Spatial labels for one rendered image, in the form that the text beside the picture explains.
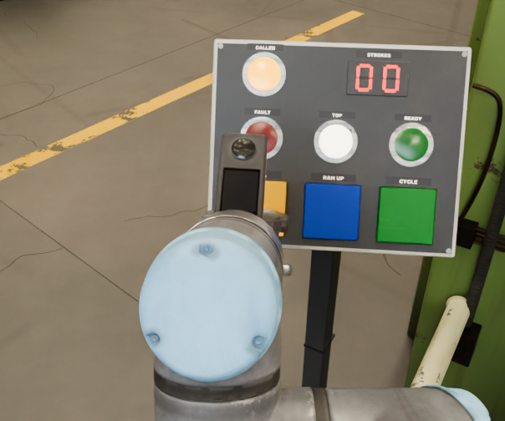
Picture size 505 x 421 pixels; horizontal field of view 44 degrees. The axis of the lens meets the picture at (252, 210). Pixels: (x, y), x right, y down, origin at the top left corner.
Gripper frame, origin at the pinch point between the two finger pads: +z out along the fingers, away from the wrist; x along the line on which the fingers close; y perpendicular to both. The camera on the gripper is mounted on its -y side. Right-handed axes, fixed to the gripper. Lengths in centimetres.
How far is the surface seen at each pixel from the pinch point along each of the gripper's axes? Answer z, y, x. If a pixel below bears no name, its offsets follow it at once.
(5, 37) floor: 328, -66, -188
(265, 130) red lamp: 10.6, -9.7, 0.5
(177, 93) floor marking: 266, -30, -62
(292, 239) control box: 11.0, 5.0, 4.8
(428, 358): 36, 29, 30
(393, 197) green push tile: 10.3, -1.5, 18.0
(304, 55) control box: 11.0, -19.8, 5.2
